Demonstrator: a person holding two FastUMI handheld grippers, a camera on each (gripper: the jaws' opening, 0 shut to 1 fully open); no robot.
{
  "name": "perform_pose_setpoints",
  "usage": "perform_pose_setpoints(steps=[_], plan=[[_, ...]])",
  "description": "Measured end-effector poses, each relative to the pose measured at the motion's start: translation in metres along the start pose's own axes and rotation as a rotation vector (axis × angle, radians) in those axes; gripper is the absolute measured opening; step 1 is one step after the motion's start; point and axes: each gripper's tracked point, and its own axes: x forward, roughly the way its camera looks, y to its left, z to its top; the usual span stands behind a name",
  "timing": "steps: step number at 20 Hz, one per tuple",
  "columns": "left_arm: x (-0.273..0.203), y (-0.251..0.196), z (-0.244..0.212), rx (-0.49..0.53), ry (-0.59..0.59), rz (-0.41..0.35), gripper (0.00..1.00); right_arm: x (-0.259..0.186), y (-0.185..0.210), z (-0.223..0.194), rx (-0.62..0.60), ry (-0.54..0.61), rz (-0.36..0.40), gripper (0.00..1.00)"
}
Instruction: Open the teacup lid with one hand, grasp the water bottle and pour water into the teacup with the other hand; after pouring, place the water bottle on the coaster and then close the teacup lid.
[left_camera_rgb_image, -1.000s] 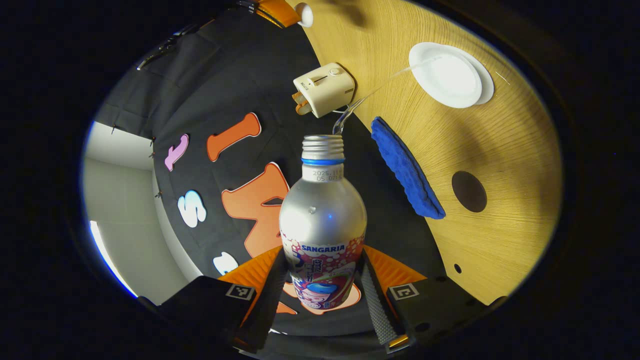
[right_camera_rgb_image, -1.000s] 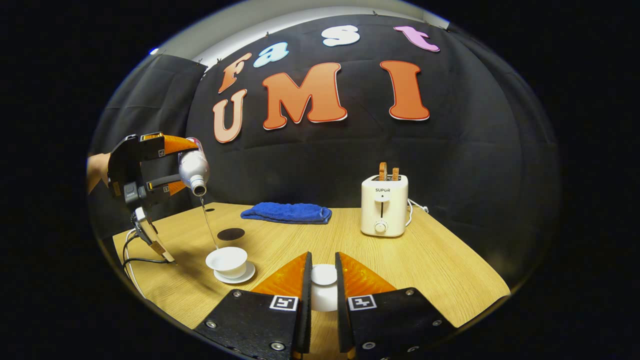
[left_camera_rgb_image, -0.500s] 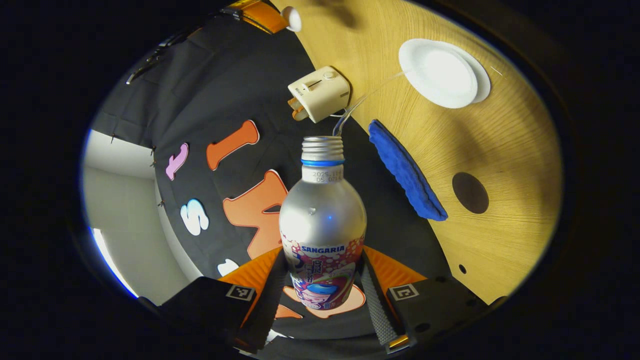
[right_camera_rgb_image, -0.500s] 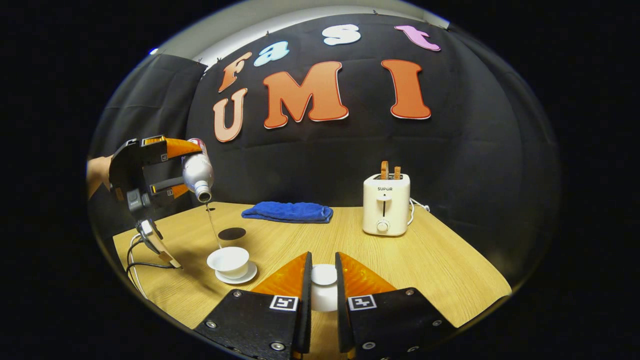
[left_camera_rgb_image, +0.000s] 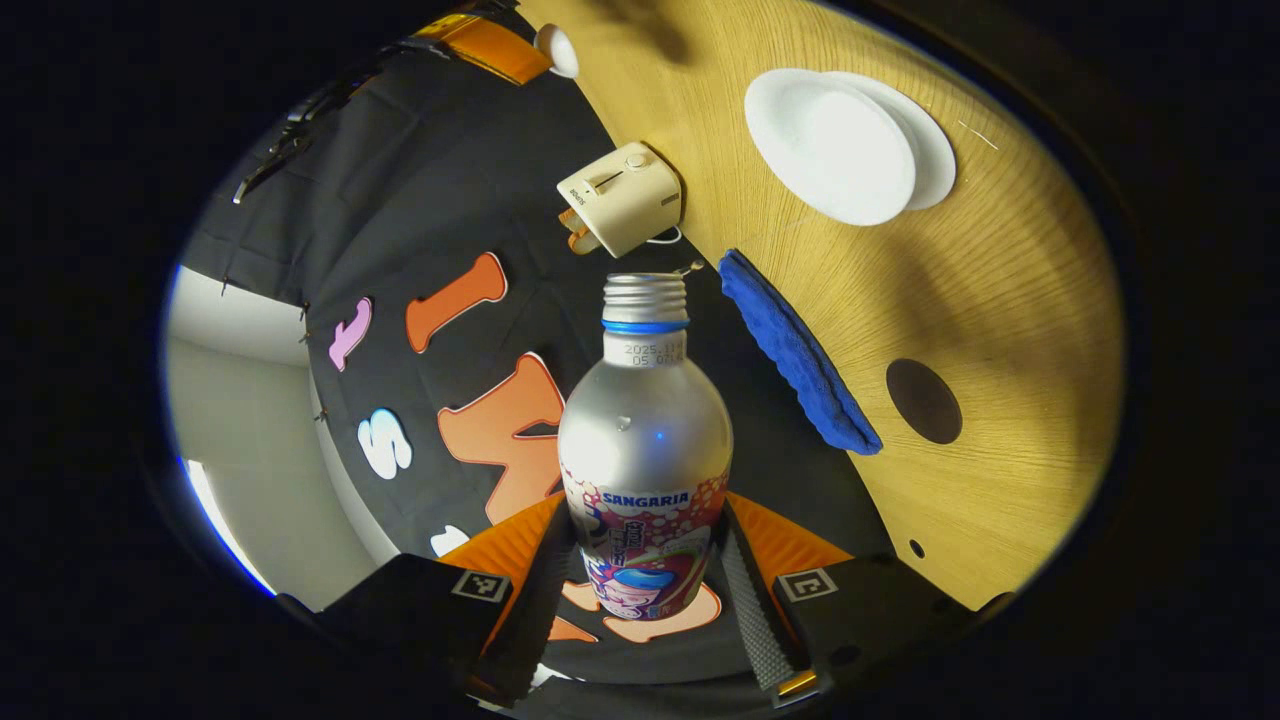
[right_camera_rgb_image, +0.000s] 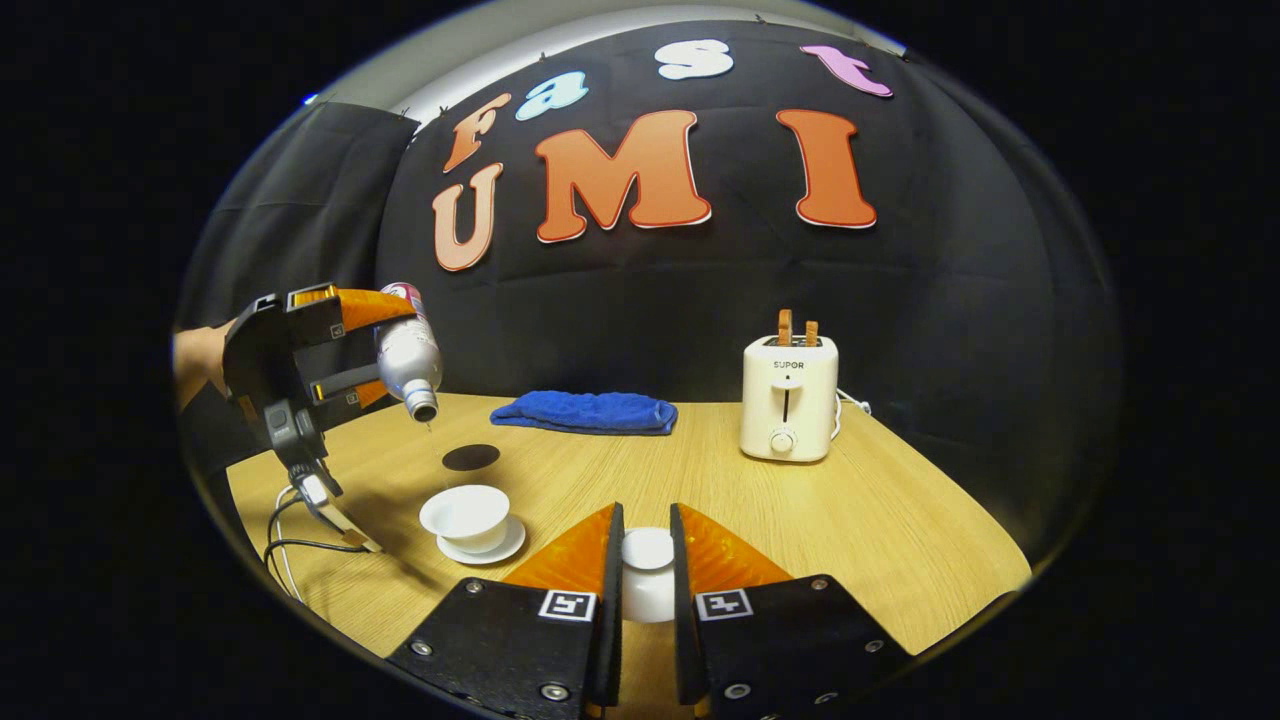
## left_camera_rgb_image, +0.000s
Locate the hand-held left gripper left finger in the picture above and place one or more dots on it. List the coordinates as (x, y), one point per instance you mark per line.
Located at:
(535, 620)

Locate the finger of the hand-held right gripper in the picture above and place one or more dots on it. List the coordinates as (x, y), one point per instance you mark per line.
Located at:
(485, 45)

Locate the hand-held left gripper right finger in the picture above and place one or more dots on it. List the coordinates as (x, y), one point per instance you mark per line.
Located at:
(760, 620)

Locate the silver water bottle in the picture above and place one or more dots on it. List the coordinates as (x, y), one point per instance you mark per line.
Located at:
(645, 440)

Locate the dark round coaster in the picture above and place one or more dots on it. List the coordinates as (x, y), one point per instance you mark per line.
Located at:
(924, 400)

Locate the white teacup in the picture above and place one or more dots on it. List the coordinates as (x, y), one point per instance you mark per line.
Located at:
(830, 145)

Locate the toasted bread slice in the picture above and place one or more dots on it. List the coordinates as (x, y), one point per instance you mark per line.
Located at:
(585, 241)
(572, 222)

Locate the cream toaster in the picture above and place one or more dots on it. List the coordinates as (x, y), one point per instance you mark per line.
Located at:
(625, 195)

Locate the blue cloth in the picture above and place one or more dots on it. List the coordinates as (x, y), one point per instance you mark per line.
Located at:
(800, 360)

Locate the white saucer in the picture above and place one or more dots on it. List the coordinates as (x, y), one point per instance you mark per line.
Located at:
(937, 160)

